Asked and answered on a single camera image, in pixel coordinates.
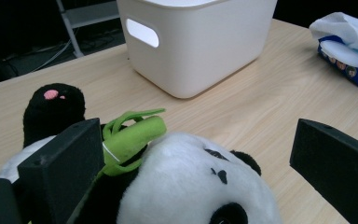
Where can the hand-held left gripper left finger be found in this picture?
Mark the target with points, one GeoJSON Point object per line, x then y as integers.
{"type": "Point", "coordinates": [59, 168]}

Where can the white plastic bin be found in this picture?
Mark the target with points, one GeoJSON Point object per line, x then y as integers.
{"type": "Point", "coordinates": [195, 53]}

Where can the white metal stand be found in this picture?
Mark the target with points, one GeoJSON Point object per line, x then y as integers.
{"type": "Point", "coordinates": [87, 15]}

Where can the white wipe tissue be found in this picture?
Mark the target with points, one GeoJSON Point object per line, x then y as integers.
{"type": "Point", "coordinates": [348, 28]}

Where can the panda plush toy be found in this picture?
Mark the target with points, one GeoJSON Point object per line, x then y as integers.
{"type": "Point", "coordinates": [180, 183]}

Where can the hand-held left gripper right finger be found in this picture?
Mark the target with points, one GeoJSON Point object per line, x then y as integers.
{"type": "Point", "coordinates": [338, 168]}

